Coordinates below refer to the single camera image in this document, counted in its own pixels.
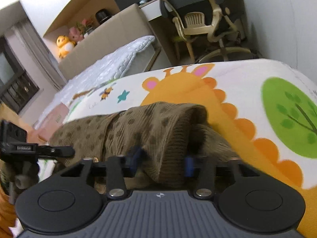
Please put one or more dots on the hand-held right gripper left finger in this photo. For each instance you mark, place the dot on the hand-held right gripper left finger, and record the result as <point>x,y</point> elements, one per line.
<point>135,160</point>

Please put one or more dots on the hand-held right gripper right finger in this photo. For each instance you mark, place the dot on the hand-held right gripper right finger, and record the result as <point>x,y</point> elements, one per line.
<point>189,166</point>

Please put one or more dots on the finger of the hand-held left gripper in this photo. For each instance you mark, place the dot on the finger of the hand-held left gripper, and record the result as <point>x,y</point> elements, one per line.
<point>57,151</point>

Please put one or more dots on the brown dotted knit sweater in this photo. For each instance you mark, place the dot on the brown dotted knit sweater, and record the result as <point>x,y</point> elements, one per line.
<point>148,129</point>

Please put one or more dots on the pink gift box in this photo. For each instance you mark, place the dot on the pink gift box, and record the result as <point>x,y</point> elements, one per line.
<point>55,116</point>

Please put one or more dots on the dark framed window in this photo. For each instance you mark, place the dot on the dark framed window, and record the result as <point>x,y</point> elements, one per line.
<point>14,91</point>

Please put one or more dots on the grey curtain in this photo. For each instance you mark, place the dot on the grey curtain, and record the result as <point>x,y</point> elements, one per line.
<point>37,54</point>

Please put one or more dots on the cartoon printed blanket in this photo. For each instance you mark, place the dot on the cartoon printed blanket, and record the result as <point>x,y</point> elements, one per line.
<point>247,91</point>

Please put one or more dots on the white quilted bed cover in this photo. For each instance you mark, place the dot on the white quilted bed cover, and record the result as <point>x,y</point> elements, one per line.
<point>104,64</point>

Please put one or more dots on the yellow duck plush toy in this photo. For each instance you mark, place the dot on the yellow duck plush toy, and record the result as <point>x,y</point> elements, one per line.
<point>64,45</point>

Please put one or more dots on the pink plush toy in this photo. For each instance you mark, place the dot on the pink plush toy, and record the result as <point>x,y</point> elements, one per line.
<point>75,36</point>

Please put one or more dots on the potted flowering plant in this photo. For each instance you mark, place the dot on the potted flowering plant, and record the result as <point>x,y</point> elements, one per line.
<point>86,26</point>

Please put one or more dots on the black pot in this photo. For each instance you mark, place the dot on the black pot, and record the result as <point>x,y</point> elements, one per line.
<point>102,15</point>

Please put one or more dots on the beige plastic chair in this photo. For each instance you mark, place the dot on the beige plastic chair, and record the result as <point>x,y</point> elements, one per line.
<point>195,22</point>

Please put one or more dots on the white wardrobe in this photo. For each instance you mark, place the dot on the white wardrobe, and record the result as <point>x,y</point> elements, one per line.
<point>272,17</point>

